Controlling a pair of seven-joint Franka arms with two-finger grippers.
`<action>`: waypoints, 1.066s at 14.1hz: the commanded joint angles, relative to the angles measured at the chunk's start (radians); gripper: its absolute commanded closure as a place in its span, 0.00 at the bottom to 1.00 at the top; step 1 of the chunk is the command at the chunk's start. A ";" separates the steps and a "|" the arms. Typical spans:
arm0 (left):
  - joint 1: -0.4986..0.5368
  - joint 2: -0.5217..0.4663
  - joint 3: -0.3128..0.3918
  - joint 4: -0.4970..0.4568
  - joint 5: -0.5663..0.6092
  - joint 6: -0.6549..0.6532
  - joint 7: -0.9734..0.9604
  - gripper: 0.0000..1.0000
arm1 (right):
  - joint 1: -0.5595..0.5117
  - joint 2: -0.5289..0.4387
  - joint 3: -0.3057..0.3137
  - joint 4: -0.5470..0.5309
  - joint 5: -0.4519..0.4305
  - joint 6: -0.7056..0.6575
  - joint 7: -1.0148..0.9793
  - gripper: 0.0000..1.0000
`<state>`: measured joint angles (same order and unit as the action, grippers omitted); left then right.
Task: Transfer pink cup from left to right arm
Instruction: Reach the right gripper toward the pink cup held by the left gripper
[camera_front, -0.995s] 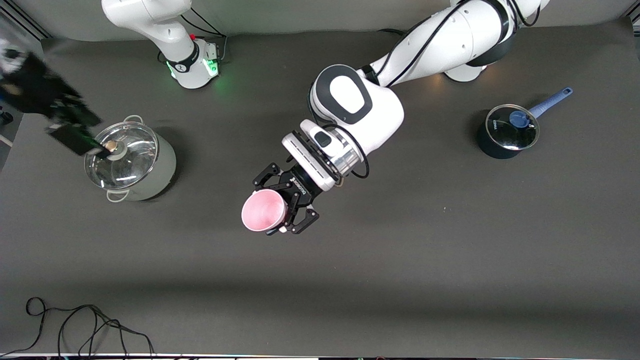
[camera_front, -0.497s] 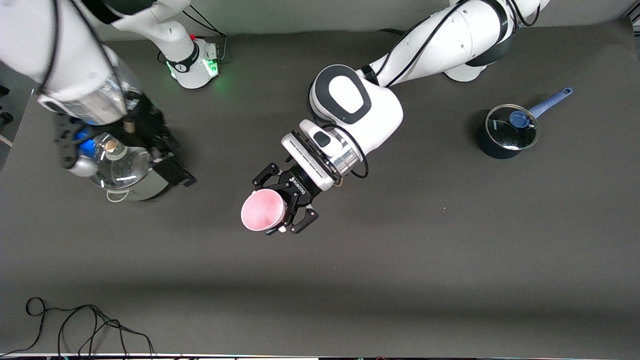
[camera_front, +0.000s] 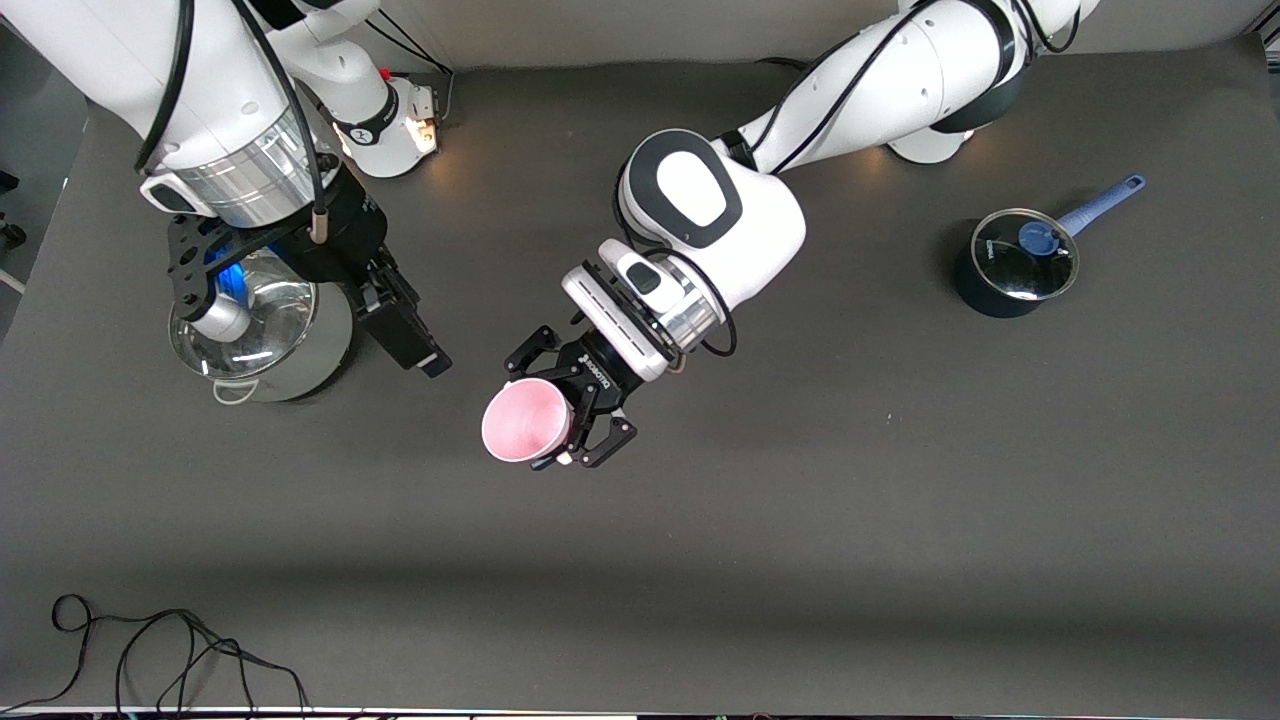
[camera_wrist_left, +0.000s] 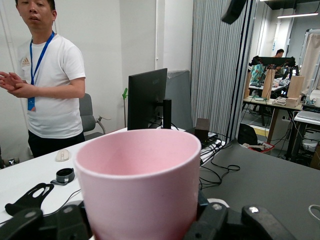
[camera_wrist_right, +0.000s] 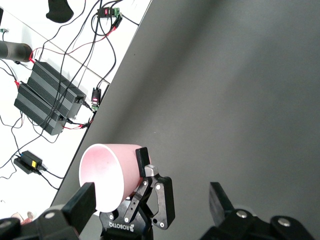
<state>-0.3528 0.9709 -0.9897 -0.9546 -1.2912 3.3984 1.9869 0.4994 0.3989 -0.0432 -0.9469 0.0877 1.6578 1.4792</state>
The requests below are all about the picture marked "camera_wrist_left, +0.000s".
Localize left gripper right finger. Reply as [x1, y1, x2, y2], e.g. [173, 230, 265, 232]
[183, 194, 298, 240]

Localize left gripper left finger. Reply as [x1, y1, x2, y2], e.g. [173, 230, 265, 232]
[0, 201, 92, 240]

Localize pink plastic cup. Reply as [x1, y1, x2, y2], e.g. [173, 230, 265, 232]
[73, 128, 202, 240]

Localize bystander left forearm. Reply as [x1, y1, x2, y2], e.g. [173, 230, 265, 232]
[29, 77, 86, 100]

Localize bystander left hand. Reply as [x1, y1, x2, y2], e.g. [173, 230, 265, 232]
[7, 83, 33, 99]

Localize bystander right hand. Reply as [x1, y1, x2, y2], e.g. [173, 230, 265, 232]
[0, 71, 23, 91]

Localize black cutout plastic holder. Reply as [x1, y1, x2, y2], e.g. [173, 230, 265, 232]
[4, 182, 55, 217]

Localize black round tape roll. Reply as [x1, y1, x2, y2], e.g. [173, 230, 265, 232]
[50, 167, 76, 186]

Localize white computer mouse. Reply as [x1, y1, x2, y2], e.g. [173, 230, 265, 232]
[55, 148, 72, 163]

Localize red basket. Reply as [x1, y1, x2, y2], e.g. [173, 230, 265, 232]
[247, 142, 275, 153]

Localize black bag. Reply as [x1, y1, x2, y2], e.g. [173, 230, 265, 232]
[237, 123, 258, 146]

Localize dark brown box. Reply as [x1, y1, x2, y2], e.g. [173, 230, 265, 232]
[194, 118, 210, 143]

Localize grey office chair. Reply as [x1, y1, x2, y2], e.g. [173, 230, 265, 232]
[78, 93, 112, 141]

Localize black monitor stand pole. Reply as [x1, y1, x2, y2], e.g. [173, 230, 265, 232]
[162, 98, 172, 130]

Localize wooden desk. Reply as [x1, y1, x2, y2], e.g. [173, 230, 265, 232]
[242, 96, 303, 141]

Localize white keyboard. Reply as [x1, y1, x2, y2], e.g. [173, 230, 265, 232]
[296, 111, 320, 123]

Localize tall wooden box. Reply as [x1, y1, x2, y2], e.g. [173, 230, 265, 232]
[261, 68, 276, 100]

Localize black computer monitor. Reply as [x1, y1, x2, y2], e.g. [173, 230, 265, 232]
[127, 67, 168, 131]

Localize man in white T-shirt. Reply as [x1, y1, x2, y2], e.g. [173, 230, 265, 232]
[0, 0, 87, 159]

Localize grey ribbed curtain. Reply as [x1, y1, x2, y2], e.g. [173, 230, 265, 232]
[191, 0, 251, 142]

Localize black robot rig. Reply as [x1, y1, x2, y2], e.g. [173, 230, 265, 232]
[249, 56, 296, 70]

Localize beige curtain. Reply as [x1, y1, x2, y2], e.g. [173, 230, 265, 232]
[299, 29, 320, 88]

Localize black overhead device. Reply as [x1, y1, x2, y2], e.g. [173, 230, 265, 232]
[221, 0, 248, 25]

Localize ceiling strip light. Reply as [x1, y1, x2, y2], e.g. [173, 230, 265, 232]
[276, 12, 320, 19]

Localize black looped cable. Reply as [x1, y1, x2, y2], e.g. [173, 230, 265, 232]
[199, 149, 241, 191]

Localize white cable loop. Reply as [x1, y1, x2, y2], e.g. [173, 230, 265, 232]
[308, 204, 320, 221]

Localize blue lanyard with badge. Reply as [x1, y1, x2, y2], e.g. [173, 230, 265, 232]
[26, 31, 55, 113]

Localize white wall conduit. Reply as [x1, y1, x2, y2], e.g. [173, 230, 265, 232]
[154, 0, 159, 71]

